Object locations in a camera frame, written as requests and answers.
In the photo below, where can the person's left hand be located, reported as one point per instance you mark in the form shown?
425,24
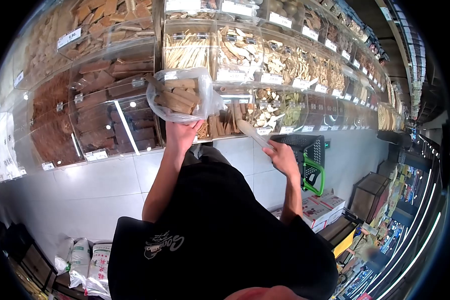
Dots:
182,137

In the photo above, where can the dark wooden display stand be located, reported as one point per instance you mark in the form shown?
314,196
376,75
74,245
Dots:
369,197

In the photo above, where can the person's left thumb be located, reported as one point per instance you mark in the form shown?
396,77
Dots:
198,125

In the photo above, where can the white sack with red print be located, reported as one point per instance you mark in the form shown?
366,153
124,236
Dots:
99,270

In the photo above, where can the clear plastic bag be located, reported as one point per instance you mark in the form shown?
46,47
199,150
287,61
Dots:
206,97

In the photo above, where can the person's body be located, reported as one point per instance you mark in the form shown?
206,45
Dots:
217,232

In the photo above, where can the person's right thumb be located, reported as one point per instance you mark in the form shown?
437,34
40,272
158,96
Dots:
272,146

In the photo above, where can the full shop shelf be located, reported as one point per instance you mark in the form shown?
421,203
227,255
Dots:
416,56
108,82

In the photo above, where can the dark low shelf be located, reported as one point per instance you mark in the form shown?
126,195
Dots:
30,255

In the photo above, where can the white carton with red print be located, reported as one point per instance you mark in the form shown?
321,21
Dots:
315,214
332,204

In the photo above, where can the person's right hand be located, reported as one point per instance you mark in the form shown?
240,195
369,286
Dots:
285,157

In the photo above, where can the person's right fingers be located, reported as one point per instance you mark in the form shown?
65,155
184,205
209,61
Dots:
278,160

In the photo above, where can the person's legs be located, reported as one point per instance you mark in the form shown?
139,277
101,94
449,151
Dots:
206,153

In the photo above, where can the beige plastic scoop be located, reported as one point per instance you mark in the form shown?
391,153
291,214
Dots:
249,129

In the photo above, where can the pile of brown bark sticks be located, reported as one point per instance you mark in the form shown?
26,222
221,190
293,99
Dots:
178,98

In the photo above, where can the person's left fingers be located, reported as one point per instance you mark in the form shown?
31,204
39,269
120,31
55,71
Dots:
178,123

